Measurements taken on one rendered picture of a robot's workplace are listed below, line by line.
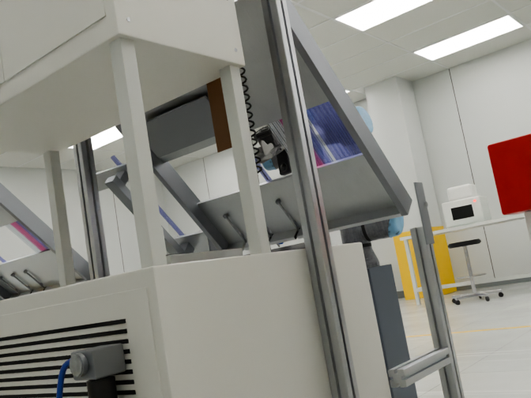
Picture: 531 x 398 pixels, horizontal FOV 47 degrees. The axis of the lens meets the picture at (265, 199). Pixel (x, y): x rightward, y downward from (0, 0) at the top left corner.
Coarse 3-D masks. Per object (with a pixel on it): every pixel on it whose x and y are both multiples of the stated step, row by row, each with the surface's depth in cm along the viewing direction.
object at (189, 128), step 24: (240, 0) 146; (240, 24) 151; (264, 24) 148; (264, 48) 153; (240, 72) 160; (264, 72) 158; (192, 96) 172; (264, 96) 163; (312, 96) 157; (168, 120) 176; (192, 120) 173; (264, 120) 168; (168, 144) 183; (192, 144) 179
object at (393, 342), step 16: (368, 272) 239; (384, 272) 247; (384, 288) 245; (384, 304) 242; (384, 320) 240; (400, 320) 248; (384, 336) 237; (400, 336) 246; (384, 352) 235; (400, 352) 243
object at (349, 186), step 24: (336, 168) 171; (360, 168) 168; (264, 192) 188; (288, 192) 184; (336, 192) 177; (360, 192) 174; (384, 192) 170; (216, 216) 204; (240, 216) 199; (336, 216) 184; (240, 240) 207
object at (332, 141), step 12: (312, 108) 161; (324, 108) 160; (312, 120) 164; (324, 120) 162; (336, 120) 161; (276, 132) 171; (312, 132) 167; (324, 132) 165; (336, 132) 164; (348, 132) 162; (324, 144) 168; (336, 144) 166; (348, 144) 165; (324, 156) 171; (336, 156) 169; (348, 156) 168
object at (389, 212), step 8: (384, 208) 174; (392, 208) 172; (352, 216) 180; (360, 216) 178; (368, 216) 176; (376, 216) 173; (384, 216) 171; (392, 216) 170; (400, 216) 169; (328, 224) 185; (336, 224) 182; (344, 224) 180; (352, 224) 178; (360, 224) 176; (280, 232) 197; (288, 232) 194; (296, 232) 192; (272, 240) 196; (280, 240) 194; (288, 240) 192; (232, 248) 207; (248, 248) 202
